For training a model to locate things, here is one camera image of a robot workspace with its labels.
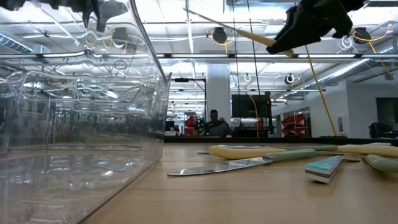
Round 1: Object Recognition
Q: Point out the person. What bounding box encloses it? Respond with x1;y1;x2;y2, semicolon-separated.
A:
203;109;233;138

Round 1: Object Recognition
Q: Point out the white square column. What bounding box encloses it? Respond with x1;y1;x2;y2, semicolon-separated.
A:
206;63;231;138

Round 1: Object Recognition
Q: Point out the clear plastic tray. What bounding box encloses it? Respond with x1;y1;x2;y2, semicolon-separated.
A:
0;0;172;224

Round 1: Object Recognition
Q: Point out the black monitor screen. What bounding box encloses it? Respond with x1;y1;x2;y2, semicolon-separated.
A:
231;94;273;118

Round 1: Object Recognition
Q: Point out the black hanging cable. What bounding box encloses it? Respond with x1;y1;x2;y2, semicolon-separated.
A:
231;0;243;127
246;0;262;96

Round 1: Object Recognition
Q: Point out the black background gantry frame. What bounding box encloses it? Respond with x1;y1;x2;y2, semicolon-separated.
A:
170;77;208;138

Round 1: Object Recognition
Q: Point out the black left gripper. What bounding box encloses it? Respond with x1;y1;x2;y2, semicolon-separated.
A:
40;0;130;33

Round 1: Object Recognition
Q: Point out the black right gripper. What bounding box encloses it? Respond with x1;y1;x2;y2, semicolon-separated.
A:
266;0;368;55

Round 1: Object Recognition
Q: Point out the black table frame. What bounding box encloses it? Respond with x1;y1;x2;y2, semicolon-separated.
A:
164;136;398;145

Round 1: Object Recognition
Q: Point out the silver ceiling duct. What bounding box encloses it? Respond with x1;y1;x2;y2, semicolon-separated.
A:
303;46;398;91

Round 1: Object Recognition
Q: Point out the teal-patterned spoon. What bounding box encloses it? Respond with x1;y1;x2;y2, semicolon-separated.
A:
303;151;361;184

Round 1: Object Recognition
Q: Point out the yellow-handled cutlery piece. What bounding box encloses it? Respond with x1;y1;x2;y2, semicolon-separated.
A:
208;144;287;161
335;143;398;159
182;7;295;58

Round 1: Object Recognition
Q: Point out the yellow hanging cable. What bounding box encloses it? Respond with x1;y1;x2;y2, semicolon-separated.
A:
303;45;339;137

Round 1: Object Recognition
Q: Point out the green-handled knife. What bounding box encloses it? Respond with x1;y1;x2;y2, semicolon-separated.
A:
364;154;398;174
167;148;318;177

